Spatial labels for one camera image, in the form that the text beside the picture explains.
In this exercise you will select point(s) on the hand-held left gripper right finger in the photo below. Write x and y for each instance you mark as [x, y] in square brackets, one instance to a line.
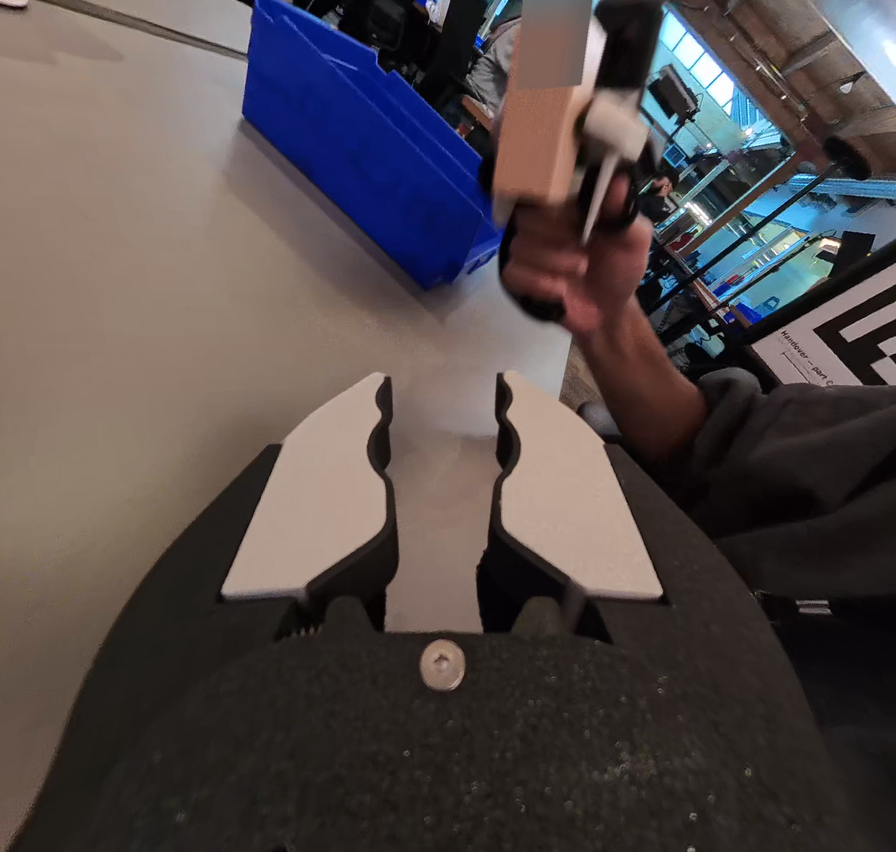
[577, 505]

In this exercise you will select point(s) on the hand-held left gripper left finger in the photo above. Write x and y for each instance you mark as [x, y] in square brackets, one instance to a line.
[311, 505]

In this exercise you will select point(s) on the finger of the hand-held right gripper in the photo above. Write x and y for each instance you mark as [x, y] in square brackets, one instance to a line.
[501, 215]
[609, 166]

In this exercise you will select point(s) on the natural wooden block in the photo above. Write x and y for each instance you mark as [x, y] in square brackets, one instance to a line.
[539, 145]

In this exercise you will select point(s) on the blue plastic bin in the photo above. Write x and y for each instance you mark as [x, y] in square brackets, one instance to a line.
[364, 152]

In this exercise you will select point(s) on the person's right hand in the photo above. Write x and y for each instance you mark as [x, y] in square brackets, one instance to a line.
[581, 264]

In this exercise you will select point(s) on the person's black chair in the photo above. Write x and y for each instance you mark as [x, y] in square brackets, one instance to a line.
[602, 418]

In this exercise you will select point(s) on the printed marker board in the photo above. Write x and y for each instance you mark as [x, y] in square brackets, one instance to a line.
[840, 334]

